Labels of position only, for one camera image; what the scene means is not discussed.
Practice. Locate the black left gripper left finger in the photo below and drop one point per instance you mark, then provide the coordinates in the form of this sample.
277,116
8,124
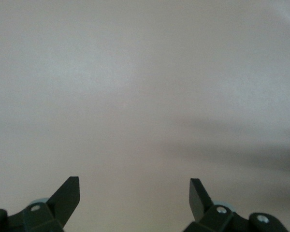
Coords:
62,205

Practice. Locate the brown table cover sheet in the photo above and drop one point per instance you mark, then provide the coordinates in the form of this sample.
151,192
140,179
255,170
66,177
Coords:
135,84

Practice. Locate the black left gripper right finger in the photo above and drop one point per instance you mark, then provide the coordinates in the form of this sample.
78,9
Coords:
198,203

